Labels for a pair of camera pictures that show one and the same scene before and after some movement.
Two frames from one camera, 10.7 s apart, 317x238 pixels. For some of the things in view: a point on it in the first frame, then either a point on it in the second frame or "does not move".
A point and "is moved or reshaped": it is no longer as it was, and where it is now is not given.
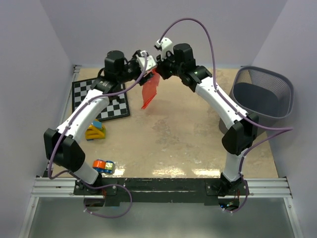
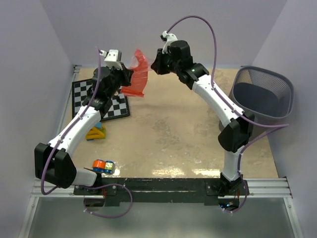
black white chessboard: x=117 y=105 does not move
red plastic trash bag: x=149 y=91 is moved or reshaped
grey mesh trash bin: x=265 y=93 does not move
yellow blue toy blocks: x=96 y=130 does not move
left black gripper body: x=134 y=72 to x=119 y=79
